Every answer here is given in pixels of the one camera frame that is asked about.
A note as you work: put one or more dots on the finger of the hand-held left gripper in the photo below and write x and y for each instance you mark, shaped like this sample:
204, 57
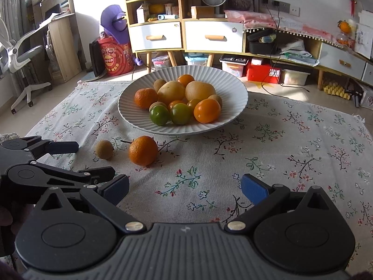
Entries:
62, 147
97, 173

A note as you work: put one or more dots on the stemmed orange mandarin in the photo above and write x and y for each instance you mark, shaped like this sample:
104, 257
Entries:
143, 150

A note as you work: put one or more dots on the yellow pear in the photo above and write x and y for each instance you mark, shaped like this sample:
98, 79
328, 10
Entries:
199, 90

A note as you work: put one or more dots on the clear storage box blue lid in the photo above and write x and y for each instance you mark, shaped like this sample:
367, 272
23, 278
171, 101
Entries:
196, 59

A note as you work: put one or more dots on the orange round tin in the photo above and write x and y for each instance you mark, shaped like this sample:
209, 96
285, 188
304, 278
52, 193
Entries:
156, 8

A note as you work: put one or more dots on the light blue round board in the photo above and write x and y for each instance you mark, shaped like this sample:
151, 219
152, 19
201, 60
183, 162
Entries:
91, 78

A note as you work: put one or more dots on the yellow potato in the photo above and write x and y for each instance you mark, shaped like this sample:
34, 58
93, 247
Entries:
171, 93

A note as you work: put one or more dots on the wooden study desk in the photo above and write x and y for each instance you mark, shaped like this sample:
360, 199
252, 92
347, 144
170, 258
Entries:
62, 49

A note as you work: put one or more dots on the white printed box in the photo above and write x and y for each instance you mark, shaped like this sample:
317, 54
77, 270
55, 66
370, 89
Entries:
364, 38

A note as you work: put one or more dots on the white ribbed plate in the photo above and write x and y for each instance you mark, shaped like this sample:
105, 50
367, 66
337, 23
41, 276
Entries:
131, 109

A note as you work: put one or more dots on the orange tomato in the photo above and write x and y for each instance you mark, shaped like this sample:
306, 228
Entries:
207, 110
185, 79
175, 103

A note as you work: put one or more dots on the white carton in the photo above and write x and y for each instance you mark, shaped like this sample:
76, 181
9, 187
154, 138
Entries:
142, 14

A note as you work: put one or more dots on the small clear storage box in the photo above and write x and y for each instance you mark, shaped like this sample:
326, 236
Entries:
160, 63

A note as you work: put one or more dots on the black lidded case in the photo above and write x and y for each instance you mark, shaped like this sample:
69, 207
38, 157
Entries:
260, 46

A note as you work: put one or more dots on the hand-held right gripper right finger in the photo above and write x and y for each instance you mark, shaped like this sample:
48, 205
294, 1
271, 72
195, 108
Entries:
255, 189

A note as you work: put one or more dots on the white floor box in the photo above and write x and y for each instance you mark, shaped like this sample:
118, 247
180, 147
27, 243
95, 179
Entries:
367, 99

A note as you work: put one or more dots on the large green tomato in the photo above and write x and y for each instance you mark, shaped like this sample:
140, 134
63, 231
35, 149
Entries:
180, 113

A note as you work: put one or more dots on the orange fruit ornament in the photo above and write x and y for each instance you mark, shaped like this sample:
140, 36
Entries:
345, 26

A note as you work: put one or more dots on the low wooden cabinet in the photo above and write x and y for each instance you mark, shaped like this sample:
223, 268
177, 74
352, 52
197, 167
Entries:
214, 19

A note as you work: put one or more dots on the grey curtain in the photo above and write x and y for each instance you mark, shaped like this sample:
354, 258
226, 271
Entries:
14, 5

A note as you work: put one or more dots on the red cardboard box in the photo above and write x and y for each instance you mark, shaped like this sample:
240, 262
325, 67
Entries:
260, 71

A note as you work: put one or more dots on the small green tomato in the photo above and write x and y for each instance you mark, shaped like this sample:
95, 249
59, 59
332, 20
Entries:
159, 115

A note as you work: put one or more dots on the black tool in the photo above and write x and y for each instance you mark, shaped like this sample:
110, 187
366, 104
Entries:
353, 96

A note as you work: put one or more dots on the clear storage box black lid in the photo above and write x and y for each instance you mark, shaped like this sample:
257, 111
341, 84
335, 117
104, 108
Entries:
233, 67

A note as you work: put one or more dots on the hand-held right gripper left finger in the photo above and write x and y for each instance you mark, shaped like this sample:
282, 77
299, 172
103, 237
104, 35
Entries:
116, 189

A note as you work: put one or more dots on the grey knitted blanket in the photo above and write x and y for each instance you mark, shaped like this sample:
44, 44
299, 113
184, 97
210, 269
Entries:
7, 137

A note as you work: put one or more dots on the pink fringed cloth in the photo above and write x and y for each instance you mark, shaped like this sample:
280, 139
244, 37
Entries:
291, 24

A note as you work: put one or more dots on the small white orange box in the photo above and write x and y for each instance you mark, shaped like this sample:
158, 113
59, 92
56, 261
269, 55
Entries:
172, 9

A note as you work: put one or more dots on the white office chair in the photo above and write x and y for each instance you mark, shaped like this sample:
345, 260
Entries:
17, 59

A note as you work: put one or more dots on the small wooden box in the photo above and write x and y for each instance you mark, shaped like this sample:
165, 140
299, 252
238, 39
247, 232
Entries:
202, 12

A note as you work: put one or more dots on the yellow-orange tomato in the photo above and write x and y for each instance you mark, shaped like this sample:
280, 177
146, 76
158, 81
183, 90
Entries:
193, 102

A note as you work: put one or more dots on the small purple toy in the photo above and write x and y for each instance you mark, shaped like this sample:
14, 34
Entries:
138, 61

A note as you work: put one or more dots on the floral tablecloth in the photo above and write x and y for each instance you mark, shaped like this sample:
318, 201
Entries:
276, 157

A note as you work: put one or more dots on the yellow egg tray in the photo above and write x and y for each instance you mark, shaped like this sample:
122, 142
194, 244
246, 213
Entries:
336, 89

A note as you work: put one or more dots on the black flat panel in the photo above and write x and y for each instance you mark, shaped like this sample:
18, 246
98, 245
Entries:
96, 58

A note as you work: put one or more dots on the purple hat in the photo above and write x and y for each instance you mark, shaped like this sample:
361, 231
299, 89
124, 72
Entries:
113, 20

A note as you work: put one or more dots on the pile of papers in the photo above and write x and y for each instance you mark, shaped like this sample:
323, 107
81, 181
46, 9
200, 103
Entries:
297, 51

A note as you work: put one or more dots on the long wooden tv stand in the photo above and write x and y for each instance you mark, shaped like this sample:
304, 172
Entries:
319, 64

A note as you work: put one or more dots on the white blue thermometer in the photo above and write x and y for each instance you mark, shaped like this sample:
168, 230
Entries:
164, 17

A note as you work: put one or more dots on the white plastic bin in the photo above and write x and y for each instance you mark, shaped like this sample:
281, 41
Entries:
295, 78

